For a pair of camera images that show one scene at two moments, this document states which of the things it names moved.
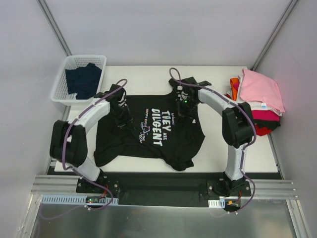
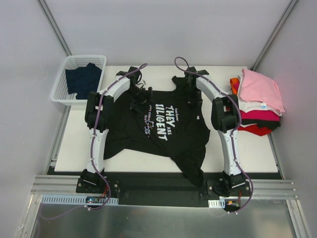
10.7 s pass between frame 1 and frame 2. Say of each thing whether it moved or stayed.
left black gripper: moved
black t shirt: moved
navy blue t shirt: stayed
